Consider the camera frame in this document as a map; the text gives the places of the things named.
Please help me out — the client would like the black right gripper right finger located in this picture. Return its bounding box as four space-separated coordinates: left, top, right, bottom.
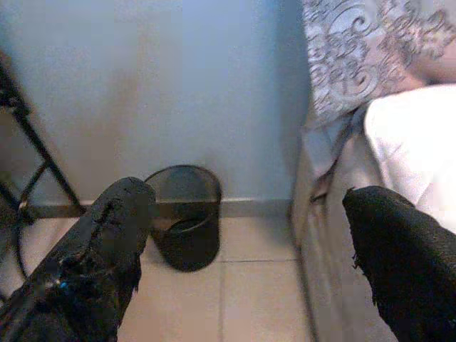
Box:
341 185 456 342

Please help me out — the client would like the black mesh waste bin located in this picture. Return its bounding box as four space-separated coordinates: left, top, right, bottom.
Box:
144 164 222 274

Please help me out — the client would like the white quilted mattress topper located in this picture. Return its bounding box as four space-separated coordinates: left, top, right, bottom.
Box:
363 84 456 234

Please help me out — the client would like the grey ornament print blanket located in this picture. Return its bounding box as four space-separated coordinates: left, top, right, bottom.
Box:
301 0 456 124

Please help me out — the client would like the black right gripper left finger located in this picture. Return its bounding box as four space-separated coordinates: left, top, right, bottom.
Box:
0 177 157 342

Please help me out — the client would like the grey quilted mattress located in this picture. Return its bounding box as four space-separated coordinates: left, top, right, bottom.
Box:
291 106 396 342

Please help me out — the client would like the black metal rack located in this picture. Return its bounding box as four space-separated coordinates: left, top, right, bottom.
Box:
0 53 94 304

